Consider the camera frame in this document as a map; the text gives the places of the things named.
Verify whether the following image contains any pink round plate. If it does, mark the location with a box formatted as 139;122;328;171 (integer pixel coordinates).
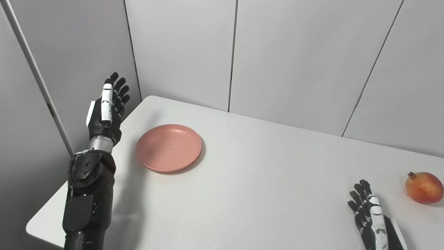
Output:
135;124;202;173

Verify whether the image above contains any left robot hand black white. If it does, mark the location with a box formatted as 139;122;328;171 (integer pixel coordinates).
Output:
86;72;131;146

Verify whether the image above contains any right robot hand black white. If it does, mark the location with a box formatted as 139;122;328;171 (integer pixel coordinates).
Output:
348;179;408;250

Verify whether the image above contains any red yellow pomegranate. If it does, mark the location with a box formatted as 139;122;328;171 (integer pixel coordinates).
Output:
405;172;444;204

